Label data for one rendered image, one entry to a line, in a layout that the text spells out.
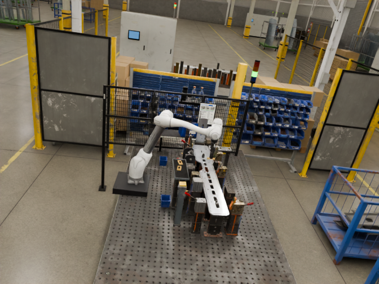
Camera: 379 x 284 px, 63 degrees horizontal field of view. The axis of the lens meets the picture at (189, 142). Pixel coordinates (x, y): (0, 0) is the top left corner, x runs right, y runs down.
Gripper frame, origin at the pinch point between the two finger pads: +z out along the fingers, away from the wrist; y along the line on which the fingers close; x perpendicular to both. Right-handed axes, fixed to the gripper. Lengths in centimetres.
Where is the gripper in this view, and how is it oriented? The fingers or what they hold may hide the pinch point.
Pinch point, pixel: (211, 155)
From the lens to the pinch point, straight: 327.8
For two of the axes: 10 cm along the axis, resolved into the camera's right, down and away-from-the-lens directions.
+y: 1.1, 4.4, -8.9
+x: 9.8, 0.8, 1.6
